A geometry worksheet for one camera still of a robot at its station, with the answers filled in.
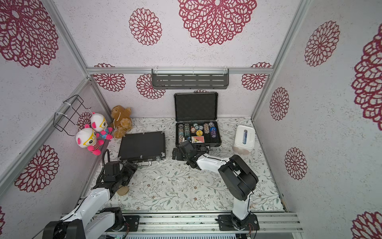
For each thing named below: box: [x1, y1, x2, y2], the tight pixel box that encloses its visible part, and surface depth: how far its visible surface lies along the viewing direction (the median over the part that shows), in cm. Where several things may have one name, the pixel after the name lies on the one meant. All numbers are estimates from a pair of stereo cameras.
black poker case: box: [117, 131, 167, 163], surface depth 96 cm
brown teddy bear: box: [110, 105, 133, 139], surface depth 112 cm
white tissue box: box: [232, 124, 256, 155], surface depth 100 cm
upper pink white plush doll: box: [90, 112, 114, 141], surface depth 97 cm
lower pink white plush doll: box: [75, 127, 104, 156], surface depth 87 cm
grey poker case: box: [174, 91, 222, 148], surface depth 111 cm
